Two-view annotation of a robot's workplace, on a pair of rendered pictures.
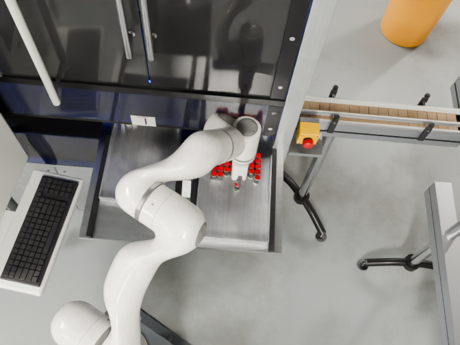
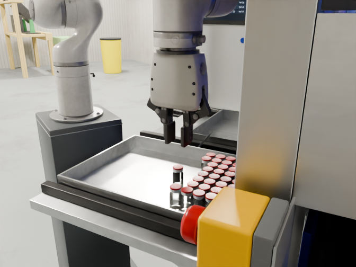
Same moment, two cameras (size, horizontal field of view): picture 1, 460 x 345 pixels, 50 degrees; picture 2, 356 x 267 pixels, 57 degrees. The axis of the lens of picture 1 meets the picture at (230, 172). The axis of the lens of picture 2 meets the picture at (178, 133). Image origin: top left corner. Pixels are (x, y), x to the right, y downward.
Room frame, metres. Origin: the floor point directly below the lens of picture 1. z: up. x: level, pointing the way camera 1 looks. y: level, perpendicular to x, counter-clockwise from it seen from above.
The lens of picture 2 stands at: (1.05, -0.53, 1.21)
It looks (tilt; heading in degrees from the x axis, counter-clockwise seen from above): 20 degrees down; 121
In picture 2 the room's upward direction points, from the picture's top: straight up
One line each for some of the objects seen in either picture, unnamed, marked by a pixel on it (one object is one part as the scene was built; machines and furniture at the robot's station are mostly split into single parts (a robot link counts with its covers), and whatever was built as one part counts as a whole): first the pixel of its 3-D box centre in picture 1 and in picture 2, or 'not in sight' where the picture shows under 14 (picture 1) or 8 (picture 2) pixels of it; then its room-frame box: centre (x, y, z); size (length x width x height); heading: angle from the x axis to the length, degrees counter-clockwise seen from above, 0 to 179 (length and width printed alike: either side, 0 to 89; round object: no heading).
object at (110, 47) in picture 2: not in sight; (111, 55); (-3.94, 5.04, 0.37); 0.47 x 0.46 x 0.73; 61
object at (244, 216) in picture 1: (233, 195); (166, 175); (0.72, -0.02, 0.90); 0.34 x 0.26 x 0.04; 2
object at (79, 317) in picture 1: (91, 336); (77, 28); (0.15, 0.30, 1.16); 0.19 x 0.12 x 0.24; 63
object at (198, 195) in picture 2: (235, 167); (216, 184); (0.83, -0.02, 0.90); 0.18 x 0.02 x 0.05; 92
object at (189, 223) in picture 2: (307, 142); (200, 225); (0.92, -0.26, 0.99); 0.04 x 0.04 x 0.04; 3
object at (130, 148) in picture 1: (143, 159); (263, 133); (0.82, 0.32, 0.90); 0.34 x 0.26 x 0.04; 3
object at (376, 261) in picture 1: (408, 265); not in sight; (0.82, -0.97, 0.07); 0.50 x 0.08 x 0.14; 93
